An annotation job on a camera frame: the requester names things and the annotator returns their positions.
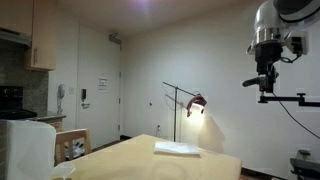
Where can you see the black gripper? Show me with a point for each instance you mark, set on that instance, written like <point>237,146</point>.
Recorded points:
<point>268,53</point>

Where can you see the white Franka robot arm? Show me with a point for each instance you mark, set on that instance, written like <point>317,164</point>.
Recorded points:
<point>266,16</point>

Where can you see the black equipment stand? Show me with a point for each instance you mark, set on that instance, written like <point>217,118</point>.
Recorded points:
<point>305,165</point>

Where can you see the floor lamp with red head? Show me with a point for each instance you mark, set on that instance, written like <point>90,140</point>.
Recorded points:
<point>175,126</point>

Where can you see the white folded cloth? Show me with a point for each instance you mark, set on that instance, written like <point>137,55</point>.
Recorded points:
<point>176,148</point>

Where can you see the grey door closer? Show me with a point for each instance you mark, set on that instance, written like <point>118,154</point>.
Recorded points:
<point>115,39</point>

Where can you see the white door notice paper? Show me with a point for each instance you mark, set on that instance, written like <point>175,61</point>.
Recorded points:
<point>102,84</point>

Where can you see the white door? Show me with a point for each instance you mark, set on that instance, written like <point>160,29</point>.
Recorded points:
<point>96,60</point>

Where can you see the black door lock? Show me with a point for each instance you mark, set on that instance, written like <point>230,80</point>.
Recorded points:
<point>84,94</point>

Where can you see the light wooden dining chair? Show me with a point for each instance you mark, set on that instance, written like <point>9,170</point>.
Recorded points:
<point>71,135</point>

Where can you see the stone topped counter cabinet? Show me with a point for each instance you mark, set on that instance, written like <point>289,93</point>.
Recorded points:
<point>53,120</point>

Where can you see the clear plastic wrap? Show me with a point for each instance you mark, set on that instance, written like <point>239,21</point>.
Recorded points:
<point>63,170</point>

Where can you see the white paper towel roll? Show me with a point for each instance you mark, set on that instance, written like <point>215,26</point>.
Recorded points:
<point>30,150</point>

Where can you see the grey range hood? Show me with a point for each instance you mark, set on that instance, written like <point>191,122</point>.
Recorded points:
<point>15,37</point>

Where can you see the black kitchen stove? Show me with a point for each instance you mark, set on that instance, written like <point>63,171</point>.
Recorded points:
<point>11,101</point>

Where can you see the black stereo camera bar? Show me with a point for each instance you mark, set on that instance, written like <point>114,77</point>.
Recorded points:
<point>251,81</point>

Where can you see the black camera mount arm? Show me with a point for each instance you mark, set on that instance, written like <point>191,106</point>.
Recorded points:
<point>286,98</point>

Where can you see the white wall outlet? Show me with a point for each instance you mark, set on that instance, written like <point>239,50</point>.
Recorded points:
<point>158,128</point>

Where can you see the white light switch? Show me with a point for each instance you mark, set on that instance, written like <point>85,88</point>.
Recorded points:
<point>71,90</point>

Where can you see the grey wall phone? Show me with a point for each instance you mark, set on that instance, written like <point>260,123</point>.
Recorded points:
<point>61,95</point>

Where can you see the tall wooden wall cabinet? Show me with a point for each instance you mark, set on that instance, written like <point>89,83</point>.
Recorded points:
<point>45,33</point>

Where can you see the short wooden wall cabinet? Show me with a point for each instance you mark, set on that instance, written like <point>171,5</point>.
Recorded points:
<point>16,15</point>

